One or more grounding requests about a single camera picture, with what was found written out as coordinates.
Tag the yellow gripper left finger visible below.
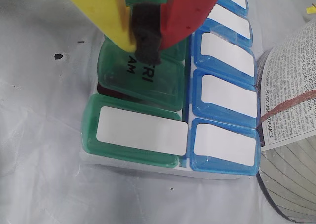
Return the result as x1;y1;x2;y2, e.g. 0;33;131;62
56;0;137;53

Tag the white tablecloth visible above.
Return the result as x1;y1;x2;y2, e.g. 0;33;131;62
0;0;316;224

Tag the weekly pill organizer box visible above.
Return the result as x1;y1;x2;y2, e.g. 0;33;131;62
79;0;262;180

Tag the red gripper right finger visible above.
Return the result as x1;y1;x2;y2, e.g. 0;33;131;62
131;0;227;65

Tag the newspaper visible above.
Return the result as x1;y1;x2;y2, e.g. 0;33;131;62
255;18;316;222

